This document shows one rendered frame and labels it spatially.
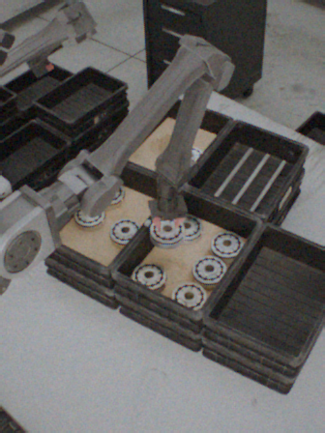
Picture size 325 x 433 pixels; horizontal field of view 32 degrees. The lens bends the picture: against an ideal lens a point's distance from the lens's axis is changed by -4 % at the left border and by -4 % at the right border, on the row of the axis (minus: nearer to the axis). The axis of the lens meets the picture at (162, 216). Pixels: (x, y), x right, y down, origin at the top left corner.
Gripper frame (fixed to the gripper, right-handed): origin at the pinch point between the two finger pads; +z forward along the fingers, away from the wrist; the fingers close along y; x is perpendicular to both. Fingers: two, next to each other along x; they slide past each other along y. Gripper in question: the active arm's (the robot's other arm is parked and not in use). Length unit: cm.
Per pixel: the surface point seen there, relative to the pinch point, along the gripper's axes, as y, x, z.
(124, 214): 9.9, -20.5, 13.5
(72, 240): 28.3, -13.6, 14.2
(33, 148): 42, -117, 58
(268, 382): -20, 45, 23
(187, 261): -5.4, 3.6, 13.3
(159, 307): 7.0, 19.8, 11.4
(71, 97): 19, -139, 46
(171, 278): 0.7, 8.8, 13.6
